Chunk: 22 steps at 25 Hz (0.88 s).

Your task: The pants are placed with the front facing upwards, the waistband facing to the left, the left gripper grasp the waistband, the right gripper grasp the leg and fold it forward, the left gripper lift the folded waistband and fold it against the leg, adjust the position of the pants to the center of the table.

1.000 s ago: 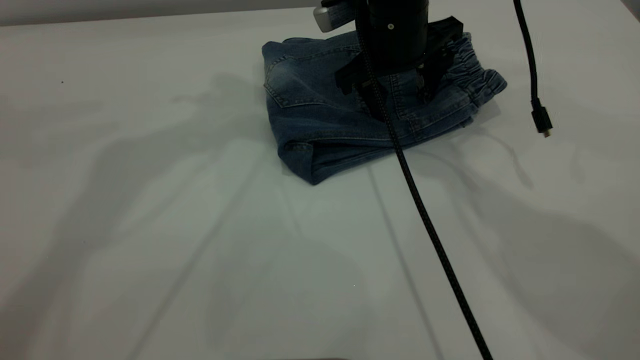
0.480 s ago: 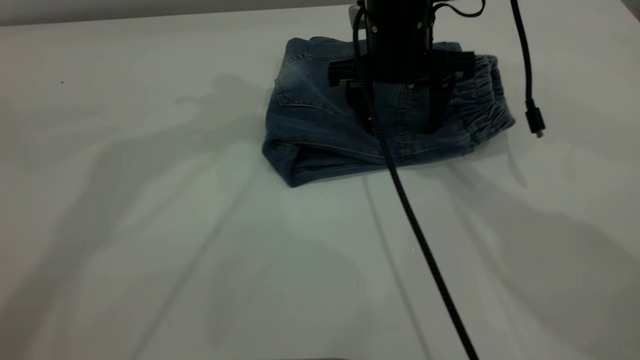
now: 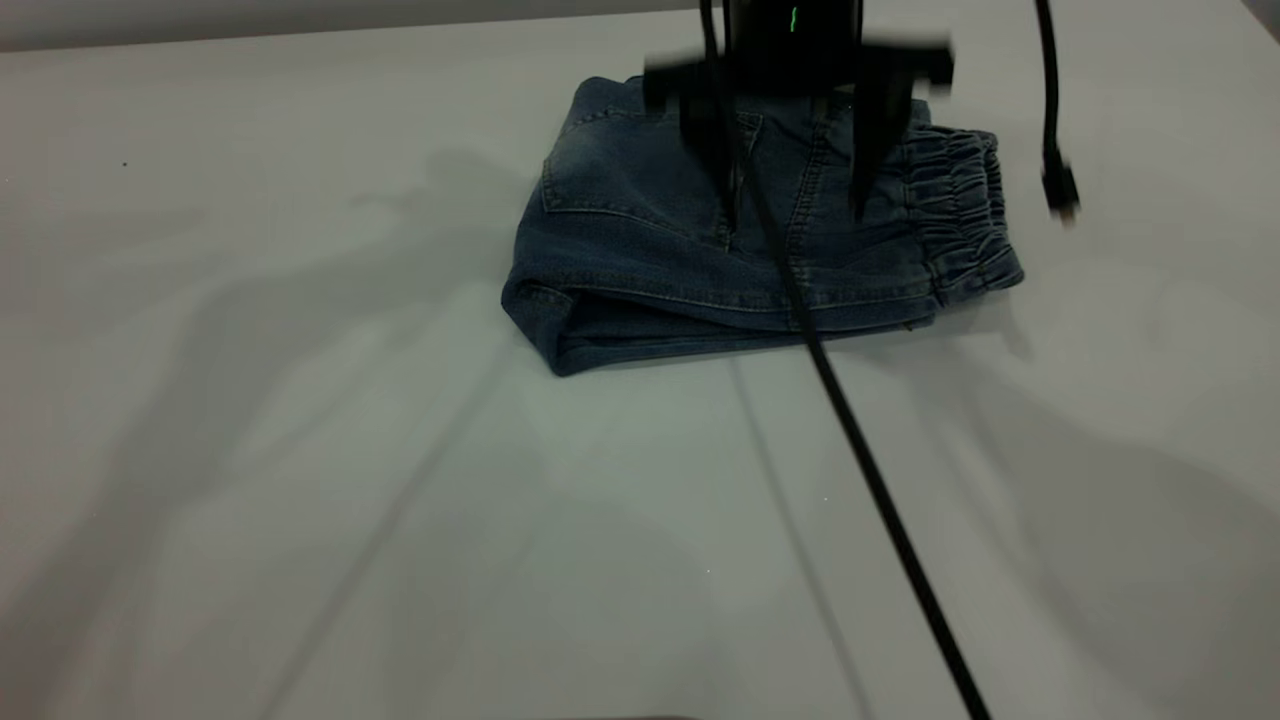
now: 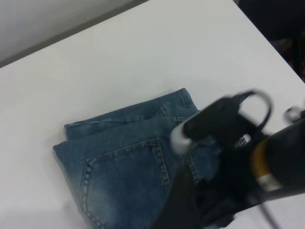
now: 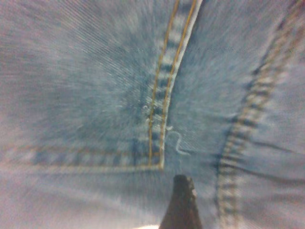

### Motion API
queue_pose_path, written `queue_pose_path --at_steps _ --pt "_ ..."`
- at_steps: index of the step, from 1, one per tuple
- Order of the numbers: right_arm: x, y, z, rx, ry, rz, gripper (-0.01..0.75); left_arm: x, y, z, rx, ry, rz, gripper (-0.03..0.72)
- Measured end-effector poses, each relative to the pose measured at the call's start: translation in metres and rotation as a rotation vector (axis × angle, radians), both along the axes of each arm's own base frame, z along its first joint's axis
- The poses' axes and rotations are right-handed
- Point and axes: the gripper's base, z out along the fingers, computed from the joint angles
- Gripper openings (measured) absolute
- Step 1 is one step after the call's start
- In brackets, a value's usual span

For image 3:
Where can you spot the blue denim pants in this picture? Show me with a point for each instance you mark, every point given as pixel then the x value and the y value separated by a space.
pixel 640 250

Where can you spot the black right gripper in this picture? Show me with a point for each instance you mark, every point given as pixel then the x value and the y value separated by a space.
pixel 800 65

